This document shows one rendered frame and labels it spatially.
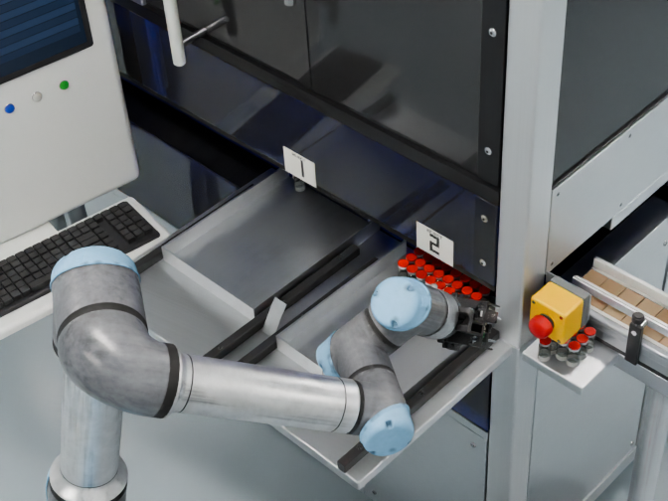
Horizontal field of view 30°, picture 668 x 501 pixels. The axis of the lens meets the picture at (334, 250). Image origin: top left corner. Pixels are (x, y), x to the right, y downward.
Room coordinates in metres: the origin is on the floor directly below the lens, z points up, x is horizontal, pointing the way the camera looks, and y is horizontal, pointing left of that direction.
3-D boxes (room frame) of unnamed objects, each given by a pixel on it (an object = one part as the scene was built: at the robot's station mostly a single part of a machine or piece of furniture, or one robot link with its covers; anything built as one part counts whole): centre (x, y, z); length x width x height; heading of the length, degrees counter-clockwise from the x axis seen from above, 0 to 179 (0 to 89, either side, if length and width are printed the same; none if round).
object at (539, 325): (1.44, -0.34, 0.99); 0.04 x 0.04 x 0.04; 43
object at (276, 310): (1.56, 0.15, 0.91); 0.14 x 0.03 x 0.06; 133
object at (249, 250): (1.82, 0.12, 0.90); 0.34 x 0.26 x 0.04; 133
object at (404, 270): (1.63, -0.18, 0.90); 0.18 x 0.02 x 0.05; 43
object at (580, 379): (1.49, -0.41, 0.87); 0.14 x 0.13 x 0.02; 133
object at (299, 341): (1.56, -0.10, 0.90); 0.34 x 0.26 x 0.04; 133
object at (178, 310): (1.65, 0.05, 0.87); 0.70 x 0.48 x 0.02; 43
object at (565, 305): (1.47, -0.37, 0.99); 0.08 x 0.07 x 0.07; 133
